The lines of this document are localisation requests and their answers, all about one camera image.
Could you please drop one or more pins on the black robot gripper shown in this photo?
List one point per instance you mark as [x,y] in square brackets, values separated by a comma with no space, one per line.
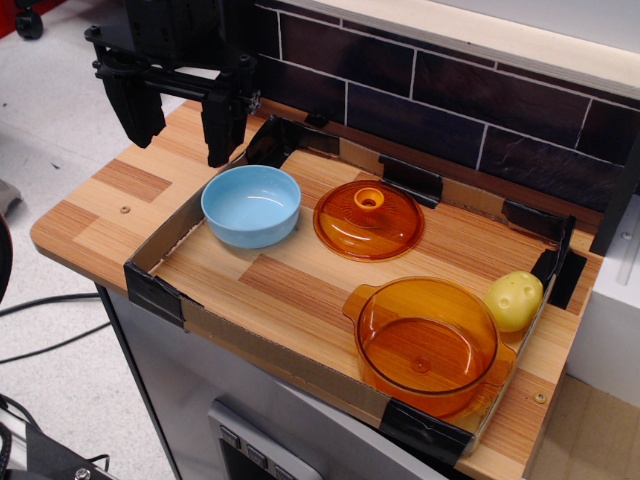
[183,48]

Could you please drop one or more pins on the orange transparent pot lid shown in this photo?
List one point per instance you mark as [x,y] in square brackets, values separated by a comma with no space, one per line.
[368,220]

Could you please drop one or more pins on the orange transparent pot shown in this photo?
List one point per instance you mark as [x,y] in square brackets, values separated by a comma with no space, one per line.
[429,343]

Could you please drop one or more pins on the light blue bowl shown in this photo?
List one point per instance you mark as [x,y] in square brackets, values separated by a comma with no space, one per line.
[251,206]

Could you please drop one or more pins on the black office chair base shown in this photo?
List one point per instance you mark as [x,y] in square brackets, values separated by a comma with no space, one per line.
[28,22]

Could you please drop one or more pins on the grey toy oven front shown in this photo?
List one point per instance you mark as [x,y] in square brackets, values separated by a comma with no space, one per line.
[250,446]

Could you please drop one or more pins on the black equipment bottom left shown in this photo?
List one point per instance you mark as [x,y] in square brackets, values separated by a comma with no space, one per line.
[28,453]

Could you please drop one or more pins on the yellow toy potato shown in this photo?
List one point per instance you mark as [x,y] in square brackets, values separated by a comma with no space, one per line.
[514,300]

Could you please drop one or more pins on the cardboard fence with black tape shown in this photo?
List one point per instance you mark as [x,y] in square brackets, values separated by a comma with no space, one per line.
[280,307]

